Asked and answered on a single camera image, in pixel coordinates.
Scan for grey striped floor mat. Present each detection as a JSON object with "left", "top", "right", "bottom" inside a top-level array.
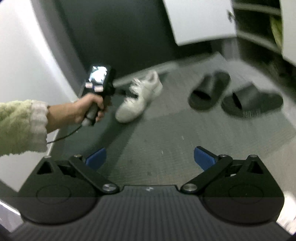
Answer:
[{"left": 107, "top": 54, "right": 295, "bottom": 190}]

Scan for yellow-green shoe on shelf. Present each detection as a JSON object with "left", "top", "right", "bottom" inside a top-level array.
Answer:
[{"left": 270, "top": 16, "right": 283, "bottom": 49}]

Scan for black slide sandal front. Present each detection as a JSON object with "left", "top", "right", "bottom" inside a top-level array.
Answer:
[{"left": 221, "top": 83, "right": 283, "bottom": 118}]

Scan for white sneaker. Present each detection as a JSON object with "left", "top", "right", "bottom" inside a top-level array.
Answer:
[{"left": 115, "top": 70, "right": 163, "bottom": 123}]

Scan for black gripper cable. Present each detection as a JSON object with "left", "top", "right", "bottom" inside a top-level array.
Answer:
[{"left": 46, "top": 124, "right": 83, "bottom": 144}]

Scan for left forearm fuzzy sleeve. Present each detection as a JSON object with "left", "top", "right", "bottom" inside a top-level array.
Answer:
[{"left": 0, "top": 99, "right": 78, "bottom": 158}]

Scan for black slide sandal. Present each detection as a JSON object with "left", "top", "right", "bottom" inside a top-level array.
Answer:
[
  {"left": 221, "top": 83, "right": 283, "bottom": 118},
  {"left": 188, "top": 71, "right": 231, "bottom": 111}
]

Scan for white cabinet door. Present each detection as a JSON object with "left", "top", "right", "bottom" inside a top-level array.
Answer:
[
  {"left": 163, "top": 0, "right": 236, "bottom": 46},
  {"left": 280, "top": 0, "right": 296, "bottom": 66}
]

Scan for left white cabinet door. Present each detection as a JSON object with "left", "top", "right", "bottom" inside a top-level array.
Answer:
[{"left": 163, "top": 0, "right": 236, "bottom": 46}]

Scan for person's left hand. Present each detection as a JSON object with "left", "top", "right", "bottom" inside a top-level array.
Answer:
[{"left": 72, "top": 93, "right": 108, "bottom": 124}]

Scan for right white cabinet door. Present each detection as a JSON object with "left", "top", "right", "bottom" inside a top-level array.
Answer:
[{"left": 280, "top": 0, "right": 296, "bottom": 66}]

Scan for dark entrance door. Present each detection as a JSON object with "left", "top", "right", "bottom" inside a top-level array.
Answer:
[{"left": 54, "top": 0, "right": 212, "bottom": 77}]

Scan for dark green floor mat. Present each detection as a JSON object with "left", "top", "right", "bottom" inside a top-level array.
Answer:
[{"left": 51, "top": 97, "right": 153, "bottom": 179}]

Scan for black slide sandal back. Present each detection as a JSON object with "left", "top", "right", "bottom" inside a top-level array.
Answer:
[{"left": 188, "top": 71, "right": 231, "bottom": 111}]

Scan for grey shoe cabinet shelves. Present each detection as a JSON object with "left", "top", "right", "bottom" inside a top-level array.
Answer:
[{"left": 232, "top": 1, "right": 283, "bottom": 64}]

